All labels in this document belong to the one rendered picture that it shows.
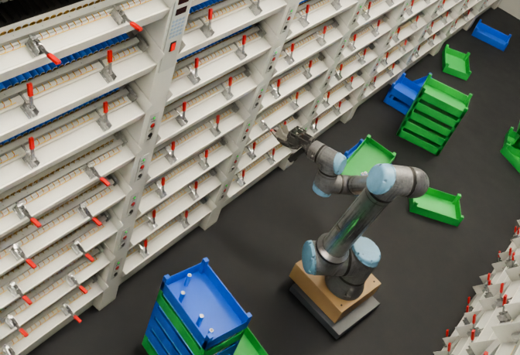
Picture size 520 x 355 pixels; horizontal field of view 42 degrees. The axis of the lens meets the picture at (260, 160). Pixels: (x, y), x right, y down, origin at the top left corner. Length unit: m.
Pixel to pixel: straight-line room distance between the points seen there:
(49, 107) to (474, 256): 2.78
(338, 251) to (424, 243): 1.08
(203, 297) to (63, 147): 0.93
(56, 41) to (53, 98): 0.19
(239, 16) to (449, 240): 2.12
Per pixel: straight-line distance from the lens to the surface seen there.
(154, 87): 2.14
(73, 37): 1.76
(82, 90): 1.91
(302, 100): 3.47
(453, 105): 4.46
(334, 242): 2.88
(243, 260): 3.36
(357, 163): 4.04
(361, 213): 2.70
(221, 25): 2.32
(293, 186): 3.81
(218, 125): 2.82
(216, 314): 2.63
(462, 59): 5.73
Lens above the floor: 2.53
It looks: 41 degrees down
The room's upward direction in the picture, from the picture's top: 22 degrees clockwise
